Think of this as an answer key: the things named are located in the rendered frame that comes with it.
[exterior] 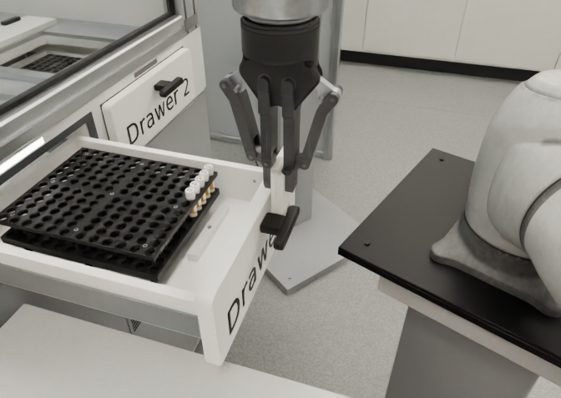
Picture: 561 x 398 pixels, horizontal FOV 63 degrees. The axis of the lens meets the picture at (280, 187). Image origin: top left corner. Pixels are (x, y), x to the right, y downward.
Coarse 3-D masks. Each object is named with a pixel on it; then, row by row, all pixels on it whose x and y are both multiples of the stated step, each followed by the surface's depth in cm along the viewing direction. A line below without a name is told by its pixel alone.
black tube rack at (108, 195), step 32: (96, 160) 67; (128, 160) 66; (32, 192) 61; (64, 192) 60; (96, 192) 60; (128, 192) 60; (160, 192) 60; (32, 224) 55; (64, 224) 55; (96, 224) 55; (128, 224) 55; (160, 224) 55; (192, 224) 59; (64, 256) 55; (96, 256) 55; (128, 256) 55; (160, 256) 55
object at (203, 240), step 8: (224, 208) 66; (216, 216) 64; (224, 216) 65; (208, 224) 63; (216, 224) 63; (208, 232) 61; (200, 240) 60; (208, 240) 61; (192, 248) 59; (200, 248) 59; (192, 256) 58
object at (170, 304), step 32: (64, 160) 71; (160, 160) 69; (192, 160) 68; (0, 192) 61; (224, 192) 69; (0, 224) 61; (224, 224) 64; (0, 256) 52; (32, 256) 51; (32, 288) 54; (64, 288) 52; (96, 288) 50; (128, 288) 48; (160, 288) 48; (192, 288) 55; (160, 320) 50; (192, 320) 48
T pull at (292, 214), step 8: (296, 208) 55; (272, 216) 54; (280, 216) 54; (288, 216) 54; (296, 216) 55; (264, 224) 53; (272, 224) 53; (280, 224) 53; (288, 224) 53; (264, 232) 53; (272, 232) 53; (280, 232) 52; (288, 232) 52; (280, 240) 51; (280, 248) 51
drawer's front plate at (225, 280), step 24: (264, 192) 55; (264, 216) 54; (240, 240) 48; (264, 240) 57; (216, 264) 46; (240, 264) 49; (264, 264) 59; (216, 288) 43; (240, 288) 50; (216, 312) 44; (240, 312) 52; (216, 336) 45; (216, 360) 48
